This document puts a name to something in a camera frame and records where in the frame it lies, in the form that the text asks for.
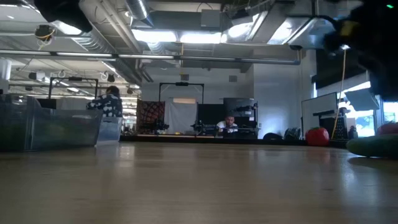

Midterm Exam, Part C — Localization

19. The red toy tomato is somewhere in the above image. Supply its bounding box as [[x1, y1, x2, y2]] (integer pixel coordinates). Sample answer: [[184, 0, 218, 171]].
[[376, 121, 398, 136], [305, 126, 330, 147]]

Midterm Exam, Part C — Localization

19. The green toy cucumber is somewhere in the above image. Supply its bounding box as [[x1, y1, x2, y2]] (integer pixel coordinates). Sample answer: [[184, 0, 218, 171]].
[[346, 133, 398, 159]]

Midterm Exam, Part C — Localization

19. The black backdrop panel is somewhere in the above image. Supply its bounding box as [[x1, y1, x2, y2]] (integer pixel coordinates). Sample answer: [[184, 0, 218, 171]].
[[198, 103, 228, 125]]

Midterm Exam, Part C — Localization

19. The white hanging sheet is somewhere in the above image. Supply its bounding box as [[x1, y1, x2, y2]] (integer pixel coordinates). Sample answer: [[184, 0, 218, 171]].
[[164, 97, 199, 135]]

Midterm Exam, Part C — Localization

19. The person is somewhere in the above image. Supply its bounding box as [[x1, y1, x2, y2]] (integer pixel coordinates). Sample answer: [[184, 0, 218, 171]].
[[86, 85, 124, 118], [216, 114, 239, 138]]

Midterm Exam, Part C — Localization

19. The black equipment rack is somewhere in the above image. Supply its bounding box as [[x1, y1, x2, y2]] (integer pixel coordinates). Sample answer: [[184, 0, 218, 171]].
[[223, 97, 259, 139]]

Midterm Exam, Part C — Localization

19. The dark red patterned cloth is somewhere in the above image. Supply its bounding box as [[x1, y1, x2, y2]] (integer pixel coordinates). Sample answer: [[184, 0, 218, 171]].
[[136, 98, 166, 135]]

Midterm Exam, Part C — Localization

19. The grey ceiling pipe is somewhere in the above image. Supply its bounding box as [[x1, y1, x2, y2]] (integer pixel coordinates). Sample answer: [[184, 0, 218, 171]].
[[0, 49, 302, 66]]

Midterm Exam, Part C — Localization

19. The black bag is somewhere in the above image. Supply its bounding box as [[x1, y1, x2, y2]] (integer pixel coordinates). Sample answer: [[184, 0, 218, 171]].
[[262, 132, 284, 141], [283, 127, 302, 141]]

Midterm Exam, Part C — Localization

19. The clear plastic basket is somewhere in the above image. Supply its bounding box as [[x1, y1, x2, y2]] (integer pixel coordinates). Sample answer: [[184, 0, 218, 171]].
[[95, 116, 124, 146], [0, 94, 104, 152]]

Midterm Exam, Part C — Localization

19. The grey ceiling box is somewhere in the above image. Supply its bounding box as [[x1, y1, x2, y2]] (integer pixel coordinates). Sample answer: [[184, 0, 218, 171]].
[[200, 9, 223, 29]]

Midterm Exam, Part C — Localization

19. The whiteboard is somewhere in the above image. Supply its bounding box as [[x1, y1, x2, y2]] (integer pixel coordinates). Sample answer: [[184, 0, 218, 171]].
[[300, 91, 339, 139]]

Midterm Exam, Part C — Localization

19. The large black screen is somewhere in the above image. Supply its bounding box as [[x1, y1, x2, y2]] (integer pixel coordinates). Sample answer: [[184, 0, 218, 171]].
[[315, 49, 371, 90]]

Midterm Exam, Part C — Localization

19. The black mesh desk organizer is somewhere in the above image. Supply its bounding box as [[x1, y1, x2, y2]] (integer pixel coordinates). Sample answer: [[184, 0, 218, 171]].
[[333, 115, 349, 140]]

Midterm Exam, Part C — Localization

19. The grey tilted panel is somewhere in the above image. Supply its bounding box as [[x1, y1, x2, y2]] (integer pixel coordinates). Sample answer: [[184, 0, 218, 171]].
[[344, 88, 381, 112]]

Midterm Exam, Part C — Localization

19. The black ceiling sensor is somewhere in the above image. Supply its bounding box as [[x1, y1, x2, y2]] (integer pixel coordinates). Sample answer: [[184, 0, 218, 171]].
[[34, 24, 56, 43]]

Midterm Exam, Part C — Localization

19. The white cylinder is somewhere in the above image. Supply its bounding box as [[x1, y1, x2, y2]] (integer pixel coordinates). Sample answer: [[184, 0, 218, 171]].
[[0, 58, 12, 91]]

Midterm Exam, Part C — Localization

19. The black camera rig frame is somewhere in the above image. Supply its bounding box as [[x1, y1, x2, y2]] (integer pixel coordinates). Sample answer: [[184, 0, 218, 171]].
[[158, 81, 205, 105], [48, 76, 100, 101]]

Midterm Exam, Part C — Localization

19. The black aluminium rig frame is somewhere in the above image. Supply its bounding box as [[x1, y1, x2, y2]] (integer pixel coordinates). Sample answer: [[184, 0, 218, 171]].
[[119, 136, 349, 149]]

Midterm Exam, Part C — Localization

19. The round silver duct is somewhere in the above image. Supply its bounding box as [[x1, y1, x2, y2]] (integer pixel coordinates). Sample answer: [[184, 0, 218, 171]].
[[124, 0, 155, 28]]

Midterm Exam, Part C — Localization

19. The silver ventilation duct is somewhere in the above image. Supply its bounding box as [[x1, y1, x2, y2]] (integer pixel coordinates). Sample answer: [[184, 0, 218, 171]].
[[267, 16, 336, 50]]

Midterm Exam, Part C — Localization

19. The yellow cable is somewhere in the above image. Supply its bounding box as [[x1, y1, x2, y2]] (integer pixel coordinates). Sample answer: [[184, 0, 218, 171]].
[[330, 48, 348, 140]]

